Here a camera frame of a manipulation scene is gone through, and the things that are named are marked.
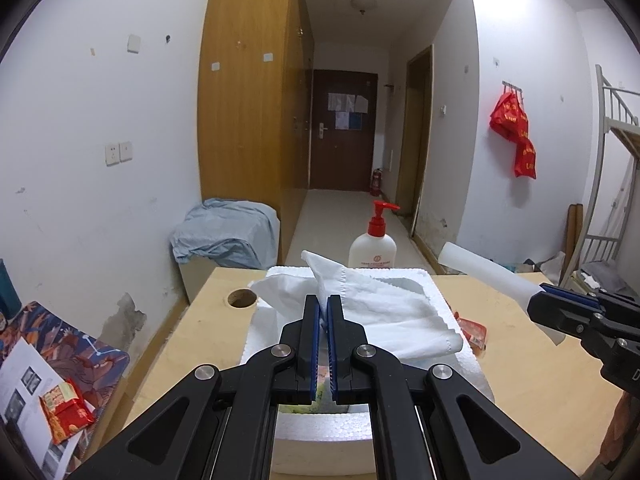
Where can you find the white printed paper sheet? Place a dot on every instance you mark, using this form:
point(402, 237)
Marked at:
point(20, 375)

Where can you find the white paper tissue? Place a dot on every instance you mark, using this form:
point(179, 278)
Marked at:
point(380, 310)

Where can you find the blue door notice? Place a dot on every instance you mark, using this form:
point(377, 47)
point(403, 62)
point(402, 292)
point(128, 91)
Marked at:
point(354, 120)

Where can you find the leaning wooden boards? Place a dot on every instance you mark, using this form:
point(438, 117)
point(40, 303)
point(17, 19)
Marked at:
point(575, 235)

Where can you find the red orange snack packet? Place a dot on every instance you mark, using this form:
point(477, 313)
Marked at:
point(67, 410)

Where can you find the teal box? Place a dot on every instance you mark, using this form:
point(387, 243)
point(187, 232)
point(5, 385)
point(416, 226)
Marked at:
point(9, 290)

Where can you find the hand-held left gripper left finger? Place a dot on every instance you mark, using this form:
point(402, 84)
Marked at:
point(315, 355)

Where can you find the blue-grey cloth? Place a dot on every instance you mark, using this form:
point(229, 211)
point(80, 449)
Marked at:
point(225, 240)

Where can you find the wooden wardrobe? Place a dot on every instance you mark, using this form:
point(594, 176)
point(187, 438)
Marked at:
point(240, 110)

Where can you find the metal bunk bed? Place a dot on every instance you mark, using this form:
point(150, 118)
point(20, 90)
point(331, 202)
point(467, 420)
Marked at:
point(631, 137)

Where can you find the light wooden side door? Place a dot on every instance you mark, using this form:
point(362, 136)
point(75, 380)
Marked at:
point(415, 150)

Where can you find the person's right hand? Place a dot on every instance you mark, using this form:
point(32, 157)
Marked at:
point(622, 430)

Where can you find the grey bedding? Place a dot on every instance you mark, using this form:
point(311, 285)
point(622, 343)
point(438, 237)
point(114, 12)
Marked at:
point(600, 275)

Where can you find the metal wall hook rack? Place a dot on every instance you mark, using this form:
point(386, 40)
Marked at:
point(513, 87)

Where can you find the patterned side table with papers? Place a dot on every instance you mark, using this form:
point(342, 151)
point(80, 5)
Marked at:
point(100, 360)

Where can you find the ceiling lamp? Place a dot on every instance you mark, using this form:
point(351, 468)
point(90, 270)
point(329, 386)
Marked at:
point(363, 4)

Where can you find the white bottle with red pump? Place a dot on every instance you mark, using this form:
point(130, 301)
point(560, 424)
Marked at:
point(372, 255)

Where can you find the red fire extinguisher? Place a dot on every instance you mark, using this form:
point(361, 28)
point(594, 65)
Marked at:
point(376, 184)

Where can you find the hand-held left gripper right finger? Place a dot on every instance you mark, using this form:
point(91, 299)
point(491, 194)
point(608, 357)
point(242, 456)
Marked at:
point(334, 360)

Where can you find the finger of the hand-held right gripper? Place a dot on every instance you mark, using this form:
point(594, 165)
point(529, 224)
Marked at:
point(560, 312)
point(570, 292)

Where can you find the white door notice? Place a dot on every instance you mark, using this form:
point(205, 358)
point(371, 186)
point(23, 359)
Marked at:
point(356, 103)
point(336, 101)
point(341, 120)

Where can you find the white foam box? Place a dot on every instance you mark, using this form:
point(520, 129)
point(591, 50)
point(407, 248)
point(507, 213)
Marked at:
point(325, 440)

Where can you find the white wall socket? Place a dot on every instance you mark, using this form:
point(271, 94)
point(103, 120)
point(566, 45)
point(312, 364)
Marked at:
point(112, 154)
point(126, 151)

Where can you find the dark brown door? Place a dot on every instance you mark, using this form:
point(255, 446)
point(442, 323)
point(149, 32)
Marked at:
point(345, 160)

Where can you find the red plastic bag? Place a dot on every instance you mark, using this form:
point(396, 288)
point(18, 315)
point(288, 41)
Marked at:
point(509, 117)
point(525, 160)

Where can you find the small red snack packet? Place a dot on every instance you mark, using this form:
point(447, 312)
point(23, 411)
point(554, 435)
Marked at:
point(472, 332)

